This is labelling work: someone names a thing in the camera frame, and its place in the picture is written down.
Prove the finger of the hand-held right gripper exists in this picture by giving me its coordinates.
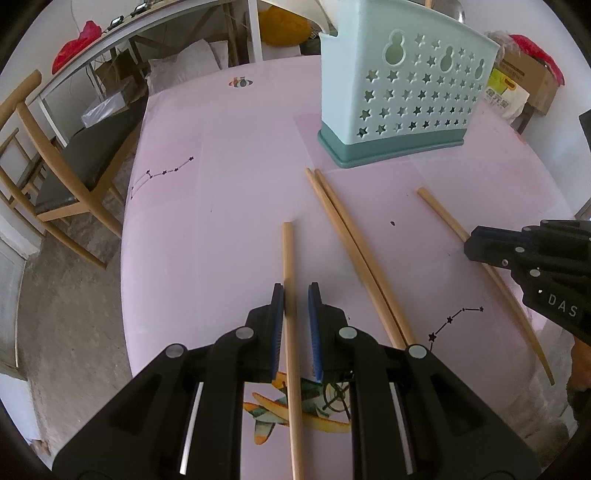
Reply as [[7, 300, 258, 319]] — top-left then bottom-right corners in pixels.
[[470, 220, 591, 260], [464, 239, 571, 302]]

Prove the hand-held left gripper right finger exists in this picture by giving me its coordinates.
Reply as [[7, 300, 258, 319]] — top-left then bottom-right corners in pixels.
[[307, 281, 541, 480]]

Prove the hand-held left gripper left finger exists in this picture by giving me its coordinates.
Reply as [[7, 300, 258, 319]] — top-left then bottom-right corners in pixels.
[[53, 282, 286, 480]]

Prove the wooden chopstick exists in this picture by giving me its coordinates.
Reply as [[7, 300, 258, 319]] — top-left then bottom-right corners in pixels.
[[417, 187, 555, 386], [283, 222, 305, 480]]

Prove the teal plastic utensil basket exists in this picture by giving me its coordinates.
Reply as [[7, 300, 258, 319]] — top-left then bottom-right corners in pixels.
[[317, 0, 500, 168]]

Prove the person's right forearm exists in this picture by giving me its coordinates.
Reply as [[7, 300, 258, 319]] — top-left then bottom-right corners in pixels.
[[567, 342, 591, 407]]

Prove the yellow green packet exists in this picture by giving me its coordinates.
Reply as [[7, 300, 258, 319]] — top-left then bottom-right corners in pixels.
[[482, 68, 531, 124]]

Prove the cardboard box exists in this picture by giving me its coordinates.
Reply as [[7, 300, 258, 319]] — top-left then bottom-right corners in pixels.
[[499, 46, 559, 116]]

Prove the red cloth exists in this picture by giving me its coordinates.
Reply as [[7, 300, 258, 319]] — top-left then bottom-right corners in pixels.
[[508, 33, 565, 86]]

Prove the metal spoon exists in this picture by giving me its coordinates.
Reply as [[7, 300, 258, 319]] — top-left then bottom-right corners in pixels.
[[436, 0, 465, 21]]

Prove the wooden chair with dark seat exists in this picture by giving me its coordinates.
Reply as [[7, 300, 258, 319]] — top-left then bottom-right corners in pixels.
[[0, 70, 144, 269]]

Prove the grey flat box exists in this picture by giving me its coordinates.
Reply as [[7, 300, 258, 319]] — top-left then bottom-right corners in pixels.
[[81, 90, 132, 127]]

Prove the white pillow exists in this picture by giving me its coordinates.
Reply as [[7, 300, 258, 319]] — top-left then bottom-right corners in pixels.
[[147, 39, 229, 95]]

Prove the white desk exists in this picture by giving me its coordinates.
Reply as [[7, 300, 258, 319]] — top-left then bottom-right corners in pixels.
[[37, 0, 264, 144]]

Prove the yellow plastic bag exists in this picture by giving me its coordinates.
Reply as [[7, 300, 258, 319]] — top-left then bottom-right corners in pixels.
[[257, 6, 321, 47]]

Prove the red plastic bag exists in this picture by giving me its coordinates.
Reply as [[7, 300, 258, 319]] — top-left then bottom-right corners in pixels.
[[52, 21, 102, 75]]

